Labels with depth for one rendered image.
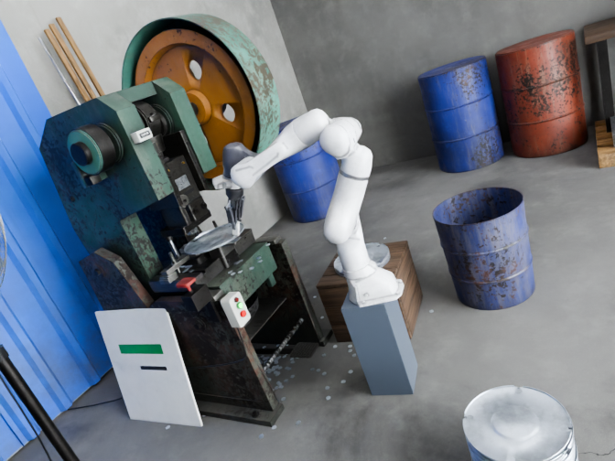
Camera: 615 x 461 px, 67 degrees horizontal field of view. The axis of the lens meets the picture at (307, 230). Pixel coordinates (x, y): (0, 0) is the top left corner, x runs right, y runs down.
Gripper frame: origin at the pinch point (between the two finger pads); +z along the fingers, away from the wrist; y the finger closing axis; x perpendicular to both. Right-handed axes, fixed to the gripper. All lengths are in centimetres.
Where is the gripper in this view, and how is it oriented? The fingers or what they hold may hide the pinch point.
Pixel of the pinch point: (235, 228)
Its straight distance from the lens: 203.1
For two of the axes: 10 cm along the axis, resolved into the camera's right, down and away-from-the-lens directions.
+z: -0.5, 8.5, 5.2
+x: -9.0, -2.6, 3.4
